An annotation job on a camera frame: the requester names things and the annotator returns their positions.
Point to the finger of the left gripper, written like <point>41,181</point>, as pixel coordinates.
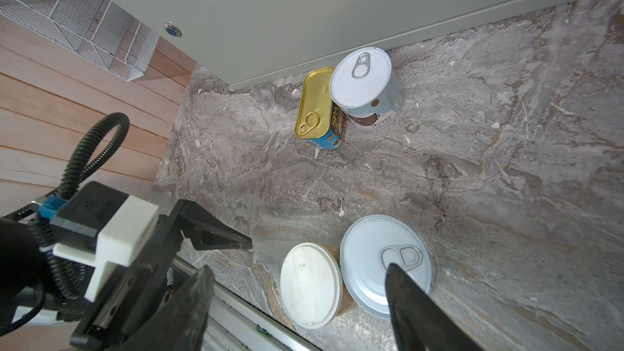
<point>205,231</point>

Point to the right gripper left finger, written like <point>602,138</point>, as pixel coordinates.
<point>181,324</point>

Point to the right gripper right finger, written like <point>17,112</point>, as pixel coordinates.
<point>418,323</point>

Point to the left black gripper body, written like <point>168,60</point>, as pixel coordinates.
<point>133,294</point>

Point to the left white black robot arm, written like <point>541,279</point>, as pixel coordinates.
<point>54,282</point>

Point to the blue label can front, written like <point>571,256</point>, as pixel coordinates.
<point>370,246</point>

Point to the gold flat sardine tin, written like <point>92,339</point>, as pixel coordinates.
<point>319,119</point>

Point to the grey metal cabinet box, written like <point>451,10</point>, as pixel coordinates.
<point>248,42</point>

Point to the teal label can back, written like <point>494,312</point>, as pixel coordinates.
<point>365,87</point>

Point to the aluminium front rail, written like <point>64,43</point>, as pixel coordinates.
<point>235,324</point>

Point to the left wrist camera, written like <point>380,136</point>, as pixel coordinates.
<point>101,228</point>

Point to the white wire mesh shelf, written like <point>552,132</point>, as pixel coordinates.
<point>97,30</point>

